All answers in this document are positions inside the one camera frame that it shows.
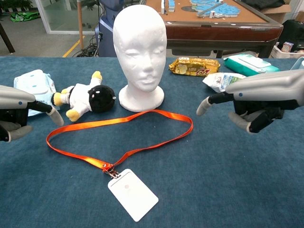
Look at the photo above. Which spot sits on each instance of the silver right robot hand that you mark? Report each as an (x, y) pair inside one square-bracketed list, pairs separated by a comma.
[(268, 88)]

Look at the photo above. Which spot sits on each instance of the blue mahjong tile heap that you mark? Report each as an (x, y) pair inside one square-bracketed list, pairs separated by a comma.
[(221, 8)]

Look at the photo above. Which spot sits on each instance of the brown cardboard box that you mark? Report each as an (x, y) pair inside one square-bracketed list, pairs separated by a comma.
[(280, 13)]

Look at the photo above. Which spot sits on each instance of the brown mahjong table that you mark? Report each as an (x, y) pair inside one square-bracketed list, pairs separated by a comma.
[(213, 33)]

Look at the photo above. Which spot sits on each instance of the white storage crate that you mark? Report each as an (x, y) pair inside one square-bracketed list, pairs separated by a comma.
[(285, 53)]

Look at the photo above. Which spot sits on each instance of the small mahjong tile stack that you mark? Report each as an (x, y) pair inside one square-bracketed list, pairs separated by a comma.
[(169, 6)]

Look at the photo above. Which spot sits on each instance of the white foam mannequin head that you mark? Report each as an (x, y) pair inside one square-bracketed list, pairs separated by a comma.
[(140, 47)]

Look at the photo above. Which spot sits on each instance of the green potted plants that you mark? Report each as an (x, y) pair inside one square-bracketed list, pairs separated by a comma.
[(14, 4)]

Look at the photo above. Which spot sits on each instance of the pale blue lidded cup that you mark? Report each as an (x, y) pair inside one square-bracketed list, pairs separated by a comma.
[(298, 64)]

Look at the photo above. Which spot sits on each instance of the dark furniture leg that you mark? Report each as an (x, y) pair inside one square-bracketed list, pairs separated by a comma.
[(7, 38)]

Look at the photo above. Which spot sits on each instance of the gold biscuit packet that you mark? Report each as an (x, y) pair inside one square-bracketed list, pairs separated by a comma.
[(194, 66)]

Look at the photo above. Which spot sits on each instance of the green wet wipes pack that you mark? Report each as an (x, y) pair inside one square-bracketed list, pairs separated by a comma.
[(249, 64)]

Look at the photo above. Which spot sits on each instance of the blue felt table mat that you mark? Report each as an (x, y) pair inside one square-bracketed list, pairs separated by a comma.
[(213, 178)]

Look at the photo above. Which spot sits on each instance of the black cloth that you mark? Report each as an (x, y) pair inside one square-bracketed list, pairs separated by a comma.
[(263, 3)]

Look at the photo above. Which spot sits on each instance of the light blue wet wipes pack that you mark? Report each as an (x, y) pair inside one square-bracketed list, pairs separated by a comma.
[(33, 80)]

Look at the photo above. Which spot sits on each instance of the white snack bag green print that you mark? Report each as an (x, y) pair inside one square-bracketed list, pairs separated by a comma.
[(221, 82)]

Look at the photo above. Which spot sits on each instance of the blue machine base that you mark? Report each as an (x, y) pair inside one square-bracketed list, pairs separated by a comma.
[(105, 35)]

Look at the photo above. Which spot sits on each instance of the black and white plush toy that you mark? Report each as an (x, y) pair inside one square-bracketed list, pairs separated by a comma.
[(99, 97)]

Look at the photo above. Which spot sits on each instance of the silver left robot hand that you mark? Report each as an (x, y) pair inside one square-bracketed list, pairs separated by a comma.
[(12, 95)]

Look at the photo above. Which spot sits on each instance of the glass partition frame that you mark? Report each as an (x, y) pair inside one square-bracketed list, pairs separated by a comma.
[(46, 23)]

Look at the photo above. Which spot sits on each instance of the wooden pole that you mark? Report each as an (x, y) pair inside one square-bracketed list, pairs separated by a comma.
[(80, 26)]

